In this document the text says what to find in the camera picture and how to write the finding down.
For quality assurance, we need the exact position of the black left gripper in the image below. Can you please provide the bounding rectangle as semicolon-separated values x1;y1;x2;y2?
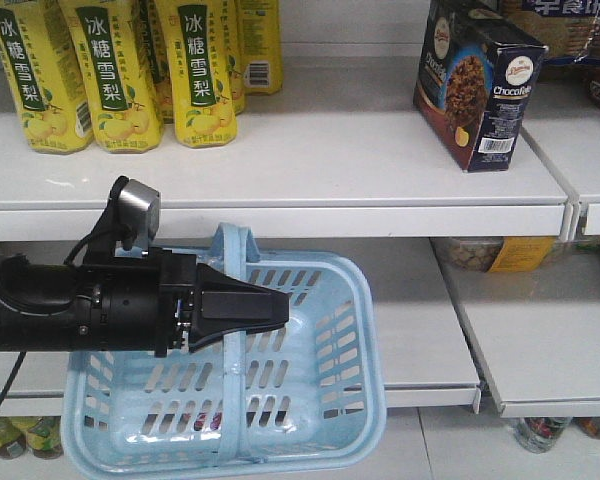
152;247;290;358

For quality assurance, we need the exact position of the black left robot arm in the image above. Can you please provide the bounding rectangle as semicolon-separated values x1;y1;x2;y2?
0;248;290;358

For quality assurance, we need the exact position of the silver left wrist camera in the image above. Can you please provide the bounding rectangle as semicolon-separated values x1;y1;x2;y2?
107;176;161;251

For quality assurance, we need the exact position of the blue Chocofello cookie box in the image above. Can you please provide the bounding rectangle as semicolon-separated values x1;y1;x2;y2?
414;1;548;172

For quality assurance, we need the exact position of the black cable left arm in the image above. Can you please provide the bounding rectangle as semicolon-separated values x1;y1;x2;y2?
0;224;131;436

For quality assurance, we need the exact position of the white store shelving unit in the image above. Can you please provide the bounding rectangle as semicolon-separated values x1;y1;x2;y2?
0;0;600;480

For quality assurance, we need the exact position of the yellow pear drink bottle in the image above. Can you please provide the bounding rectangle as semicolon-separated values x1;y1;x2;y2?
0;1;93;154
237;0;284;95
59;1;164;154
156;0;238;148

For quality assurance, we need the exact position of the biscuit bag blue trim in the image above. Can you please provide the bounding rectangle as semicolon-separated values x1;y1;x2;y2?
498;0;600;66

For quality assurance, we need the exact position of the light blue plastic basket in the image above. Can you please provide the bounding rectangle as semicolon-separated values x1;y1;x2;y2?
60;223;386;479

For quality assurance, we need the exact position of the clear cookie tub yellow label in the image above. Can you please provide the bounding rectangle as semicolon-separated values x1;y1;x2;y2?
432;237;568;273

